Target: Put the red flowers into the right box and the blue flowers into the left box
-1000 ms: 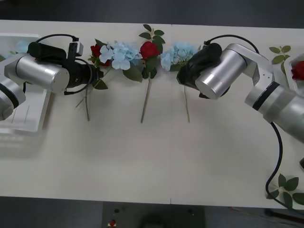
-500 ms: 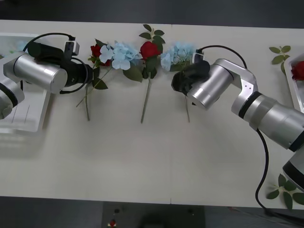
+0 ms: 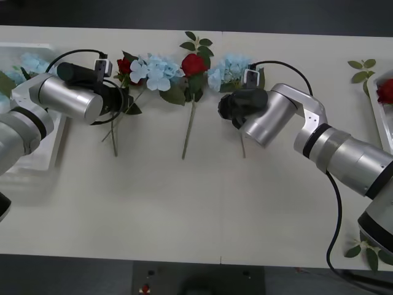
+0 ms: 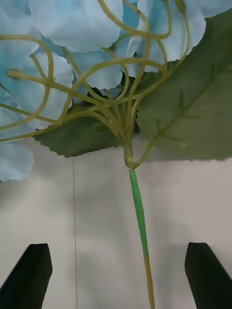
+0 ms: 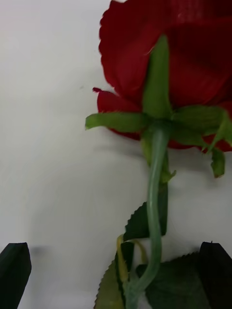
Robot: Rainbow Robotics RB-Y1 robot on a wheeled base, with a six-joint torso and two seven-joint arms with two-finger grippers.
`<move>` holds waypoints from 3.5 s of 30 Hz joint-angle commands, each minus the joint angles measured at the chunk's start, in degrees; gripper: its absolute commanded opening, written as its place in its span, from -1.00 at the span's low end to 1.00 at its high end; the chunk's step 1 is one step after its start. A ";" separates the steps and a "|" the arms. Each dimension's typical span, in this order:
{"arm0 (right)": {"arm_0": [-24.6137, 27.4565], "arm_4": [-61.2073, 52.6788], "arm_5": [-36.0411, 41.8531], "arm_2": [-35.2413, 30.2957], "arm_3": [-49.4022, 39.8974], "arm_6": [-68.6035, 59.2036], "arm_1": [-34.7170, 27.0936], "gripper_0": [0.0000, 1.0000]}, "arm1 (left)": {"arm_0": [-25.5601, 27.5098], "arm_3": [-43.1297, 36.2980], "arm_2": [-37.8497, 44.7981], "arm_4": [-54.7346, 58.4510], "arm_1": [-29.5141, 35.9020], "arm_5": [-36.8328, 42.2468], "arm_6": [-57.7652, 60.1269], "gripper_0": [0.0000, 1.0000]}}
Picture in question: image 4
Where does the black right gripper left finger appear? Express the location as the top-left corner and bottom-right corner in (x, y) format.
(0, 243), (53, 309)

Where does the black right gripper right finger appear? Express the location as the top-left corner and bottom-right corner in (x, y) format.
(184, 242), (232, 309)

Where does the pale blue flower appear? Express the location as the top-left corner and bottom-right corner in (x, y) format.
(0, 0), (232, 309)

